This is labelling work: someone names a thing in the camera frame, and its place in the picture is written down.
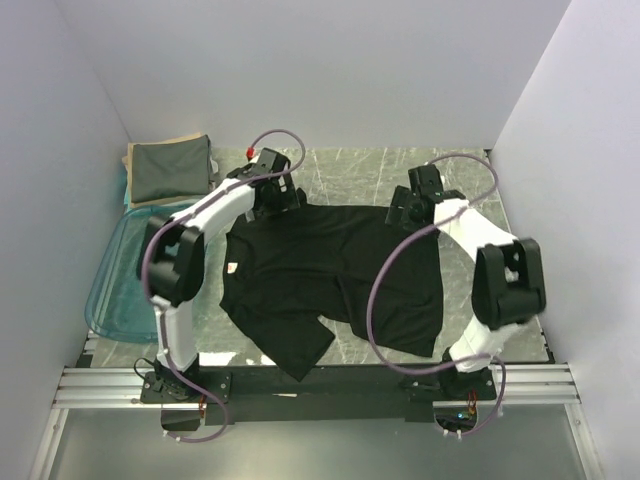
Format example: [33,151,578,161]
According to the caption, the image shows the black t-shirt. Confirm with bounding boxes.
[220,205,444,381]

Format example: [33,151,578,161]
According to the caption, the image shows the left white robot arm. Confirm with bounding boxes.
[138,148,300,402]

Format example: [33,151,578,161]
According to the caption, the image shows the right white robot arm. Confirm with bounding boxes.
[385,164,546,399]

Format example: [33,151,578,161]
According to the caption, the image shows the folded grey t-shirt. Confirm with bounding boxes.
[130,134,211,205]

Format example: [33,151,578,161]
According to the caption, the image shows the teal plastic bin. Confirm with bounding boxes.
[84,204,186,344]

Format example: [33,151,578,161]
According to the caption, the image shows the black base beam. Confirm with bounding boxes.
[140,364,500,432]

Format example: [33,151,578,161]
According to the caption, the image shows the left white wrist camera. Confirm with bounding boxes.
[245,146,261,163]

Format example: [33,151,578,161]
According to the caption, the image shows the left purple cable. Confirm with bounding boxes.
[137,128,307,445]

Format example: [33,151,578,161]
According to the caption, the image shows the purple cable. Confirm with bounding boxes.
[367,153,509,439]
[137,128,307,445]

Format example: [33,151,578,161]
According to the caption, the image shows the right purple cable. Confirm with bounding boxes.
[367,153,509,439]

